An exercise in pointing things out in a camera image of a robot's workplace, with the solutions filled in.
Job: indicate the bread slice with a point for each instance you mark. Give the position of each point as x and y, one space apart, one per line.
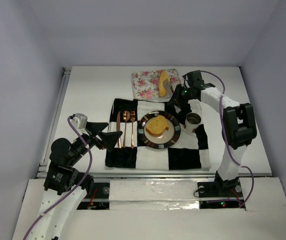
157 125

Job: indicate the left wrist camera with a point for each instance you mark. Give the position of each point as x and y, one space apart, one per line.
79 121

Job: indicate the copper spoon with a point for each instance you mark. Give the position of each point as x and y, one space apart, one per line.
126 117

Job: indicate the metal cup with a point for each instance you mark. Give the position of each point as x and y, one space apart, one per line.
192 122

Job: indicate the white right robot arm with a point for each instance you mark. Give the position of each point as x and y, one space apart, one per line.
238 125

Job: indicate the copper knife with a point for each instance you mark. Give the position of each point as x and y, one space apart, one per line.
118 127

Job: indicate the striped rim ceramic plate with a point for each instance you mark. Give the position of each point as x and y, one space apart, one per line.
167 138

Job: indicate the aluminium rail frame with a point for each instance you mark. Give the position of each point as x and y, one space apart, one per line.
91 90

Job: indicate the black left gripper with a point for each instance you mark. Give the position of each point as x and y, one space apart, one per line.
95 136

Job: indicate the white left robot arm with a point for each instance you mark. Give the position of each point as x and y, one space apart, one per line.
64 186

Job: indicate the copper fork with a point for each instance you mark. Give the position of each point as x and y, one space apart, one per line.
132 119

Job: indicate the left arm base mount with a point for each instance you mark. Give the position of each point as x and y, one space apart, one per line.
97 197

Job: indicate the floral rectangular tray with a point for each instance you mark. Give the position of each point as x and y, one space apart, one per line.
145 84

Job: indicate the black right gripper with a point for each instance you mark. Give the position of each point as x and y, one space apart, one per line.
180 95

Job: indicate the silver metal tongs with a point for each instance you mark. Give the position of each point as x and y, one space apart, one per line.
171 90

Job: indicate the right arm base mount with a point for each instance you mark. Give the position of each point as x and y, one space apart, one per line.
219 194

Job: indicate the orange croissant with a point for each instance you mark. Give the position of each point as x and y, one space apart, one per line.
163 84

